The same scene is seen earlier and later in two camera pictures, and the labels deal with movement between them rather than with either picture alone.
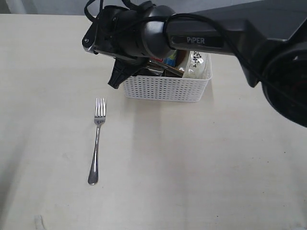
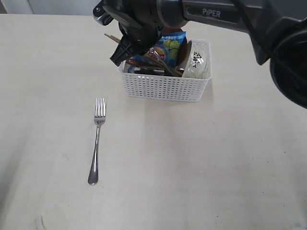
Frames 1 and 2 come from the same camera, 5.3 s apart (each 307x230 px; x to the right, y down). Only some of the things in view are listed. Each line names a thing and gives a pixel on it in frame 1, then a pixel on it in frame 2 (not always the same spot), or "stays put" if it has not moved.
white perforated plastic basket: (169, 89) stays put
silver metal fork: (100, 115) stays put
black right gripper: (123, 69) -> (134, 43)
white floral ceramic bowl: (198, 65) stays put
